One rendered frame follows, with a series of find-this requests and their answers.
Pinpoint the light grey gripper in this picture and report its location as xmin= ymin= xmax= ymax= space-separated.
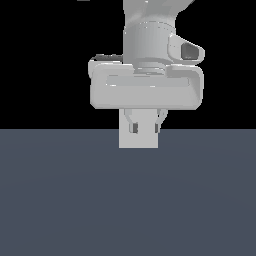
xmin=89 ymin=62 xmax=205 ymax=135

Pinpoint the light grey wall socket block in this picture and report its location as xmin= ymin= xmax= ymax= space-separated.
xmin=118 ymin=108 xmax=159 ymax=150

